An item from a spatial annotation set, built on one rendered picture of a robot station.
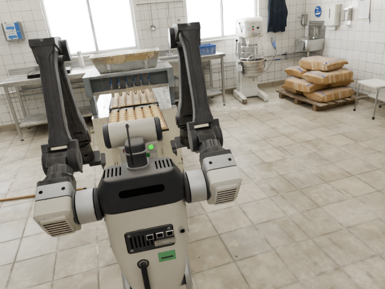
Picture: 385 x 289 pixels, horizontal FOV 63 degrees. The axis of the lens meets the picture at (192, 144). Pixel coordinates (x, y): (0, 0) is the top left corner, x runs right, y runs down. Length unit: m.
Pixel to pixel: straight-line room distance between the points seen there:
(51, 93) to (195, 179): 0.50
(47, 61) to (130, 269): 0.66
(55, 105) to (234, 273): 1.62
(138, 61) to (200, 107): 1.72
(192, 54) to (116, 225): 0.57
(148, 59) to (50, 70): 1.69
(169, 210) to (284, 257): 1.57
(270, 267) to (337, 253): 0.48
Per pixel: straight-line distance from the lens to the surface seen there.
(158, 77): 2.75
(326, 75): 5.21
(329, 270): 2.33
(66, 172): 0.95
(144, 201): 0.86
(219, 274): 2.24
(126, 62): 2.69
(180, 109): 1.32
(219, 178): 0.86
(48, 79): 1.06
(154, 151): 2.06
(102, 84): 2.76
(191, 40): 1.07
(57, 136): 1.03
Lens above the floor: 1.60
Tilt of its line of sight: 23 degrees down
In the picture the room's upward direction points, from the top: 5 degrees counter-clockwise
